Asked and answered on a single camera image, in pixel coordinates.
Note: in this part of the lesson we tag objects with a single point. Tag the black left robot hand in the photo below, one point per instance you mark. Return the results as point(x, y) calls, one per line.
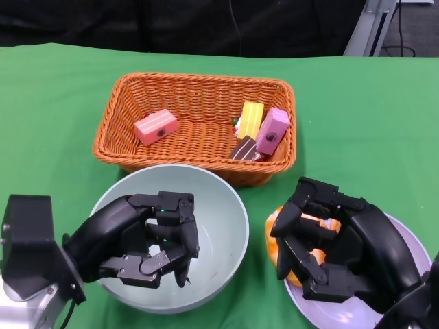
point(113, 233)

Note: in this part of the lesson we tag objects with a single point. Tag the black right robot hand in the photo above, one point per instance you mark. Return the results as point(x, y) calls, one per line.
point(370, 246)

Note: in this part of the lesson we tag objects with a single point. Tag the golden sliced loaf bread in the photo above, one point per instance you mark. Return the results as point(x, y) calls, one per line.
point(331, 226)

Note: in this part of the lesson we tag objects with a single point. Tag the grey-green round bowl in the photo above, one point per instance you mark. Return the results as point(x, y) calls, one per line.
point(223, 219)

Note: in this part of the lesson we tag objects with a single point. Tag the pale lavender round plate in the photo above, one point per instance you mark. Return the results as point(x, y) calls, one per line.
point(329, 315)

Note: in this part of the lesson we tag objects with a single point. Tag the salmon pink cake slice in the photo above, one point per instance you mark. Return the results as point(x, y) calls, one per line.
point(154, 127)

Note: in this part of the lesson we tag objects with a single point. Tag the pink striped cake slice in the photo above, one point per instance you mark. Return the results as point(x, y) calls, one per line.
point(272, 130)

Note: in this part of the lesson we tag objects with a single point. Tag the chocolate layer cake slice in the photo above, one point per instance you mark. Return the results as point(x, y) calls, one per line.
point(245, 149)

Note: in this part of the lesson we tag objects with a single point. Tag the orange wicker basket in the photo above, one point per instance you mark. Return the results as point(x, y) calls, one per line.
point(199, 99)

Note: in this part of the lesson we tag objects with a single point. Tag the yellow layer cake slice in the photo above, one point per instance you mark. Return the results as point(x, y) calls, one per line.
point(250, 120)

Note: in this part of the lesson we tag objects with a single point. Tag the green tablecloth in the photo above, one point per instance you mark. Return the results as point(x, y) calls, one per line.
point(360, 120)

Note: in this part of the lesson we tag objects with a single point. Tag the black backdrop cloth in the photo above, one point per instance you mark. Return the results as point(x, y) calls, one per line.
point(137, 24)

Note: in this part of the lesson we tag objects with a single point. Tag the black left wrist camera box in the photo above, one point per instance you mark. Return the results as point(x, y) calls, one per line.
point(27, 246)

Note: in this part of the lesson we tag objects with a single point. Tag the grey aluminium frame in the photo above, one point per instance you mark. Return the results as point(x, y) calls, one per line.
point(370, 31)

